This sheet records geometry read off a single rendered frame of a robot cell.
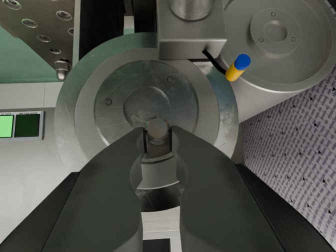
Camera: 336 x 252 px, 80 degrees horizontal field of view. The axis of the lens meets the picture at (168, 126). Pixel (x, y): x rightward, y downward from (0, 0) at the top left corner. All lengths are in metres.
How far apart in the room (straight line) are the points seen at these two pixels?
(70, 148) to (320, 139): 0.24
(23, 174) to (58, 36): 0.32
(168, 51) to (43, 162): 0.45
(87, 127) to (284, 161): 0.25
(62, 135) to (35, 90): 3.31
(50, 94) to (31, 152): 2.81
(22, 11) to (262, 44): 0.38
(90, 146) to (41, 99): 3.24
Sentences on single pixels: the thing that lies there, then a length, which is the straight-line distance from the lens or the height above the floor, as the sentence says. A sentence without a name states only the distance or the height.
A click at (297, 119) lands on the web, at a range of 0.29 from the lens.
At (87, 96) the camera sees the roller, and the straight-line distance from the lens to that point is 0.17.
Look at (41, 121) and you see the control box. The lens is 0.57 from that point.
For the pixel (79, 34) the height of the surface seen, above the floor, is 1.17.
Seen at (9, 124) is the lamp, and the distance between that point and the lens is 0.60.
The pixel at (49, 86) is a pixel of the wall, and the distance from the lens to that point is 3.41.
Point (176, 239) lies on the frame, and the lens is 0.53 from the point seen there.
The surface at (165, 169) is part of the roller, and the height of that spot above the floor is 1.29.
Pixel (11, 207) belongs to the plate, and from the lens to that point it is 0.60.
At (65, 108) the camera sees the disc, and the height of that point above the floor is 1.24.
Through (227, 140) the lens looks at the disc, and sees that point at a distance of 0.17.
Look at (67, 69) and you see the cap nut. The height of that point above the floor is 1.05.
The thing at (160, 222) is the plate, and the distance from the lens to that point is 0.51.
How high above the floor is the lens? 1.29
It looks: 10 degrees down
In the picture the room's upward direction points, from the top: 177 degrees clockwise
